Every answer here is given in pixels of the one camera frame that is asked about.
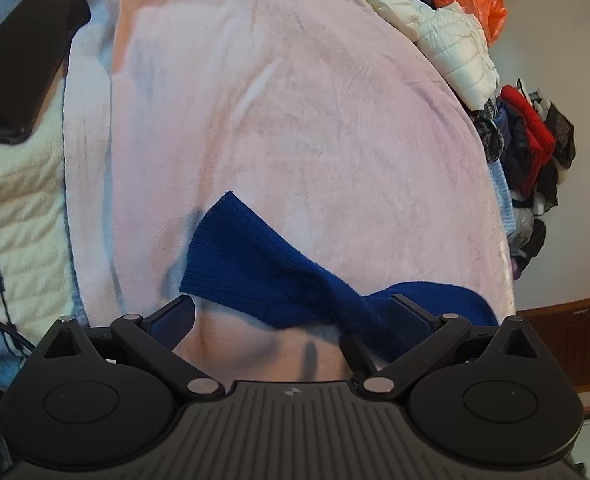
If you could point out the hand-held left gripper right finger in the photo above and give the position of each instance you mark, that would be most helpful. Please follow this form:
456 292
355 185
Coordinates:
410 312

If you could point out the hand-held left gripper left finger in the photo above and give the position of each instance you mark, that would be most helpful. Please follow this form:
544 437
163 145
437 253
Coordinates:
172 317

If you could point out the pile of dark clothes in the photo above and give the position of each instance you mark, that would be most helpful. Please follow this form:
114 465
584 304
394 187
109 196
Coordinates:
517 160

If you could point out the light blue knit garment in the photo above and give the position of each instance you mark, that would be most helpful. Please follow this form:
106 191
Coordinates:
502 200

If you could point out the brown wooden door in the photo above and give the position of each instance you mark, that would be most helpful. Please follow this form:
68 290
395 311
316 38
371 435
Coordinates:
585 340

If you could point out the cream patterned bed quilt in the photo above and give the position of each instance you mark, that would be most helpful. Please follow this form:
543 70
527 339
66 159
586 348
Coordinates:
20 220

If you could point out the red garment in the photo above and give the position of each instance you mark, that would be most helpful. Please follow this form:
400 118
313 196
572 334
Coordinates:
530 125

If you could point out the pink fleece blanket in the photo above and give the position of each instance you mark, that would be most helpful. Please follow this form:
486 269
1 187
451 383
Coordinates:
285 110

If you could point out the white quilted jacket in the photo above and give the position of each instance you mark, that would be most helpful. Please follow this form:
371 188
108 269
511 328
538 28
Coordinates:
445 35

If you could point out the black smartphone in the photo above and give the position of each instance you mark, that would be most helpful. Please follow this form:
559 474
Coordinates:
20 65

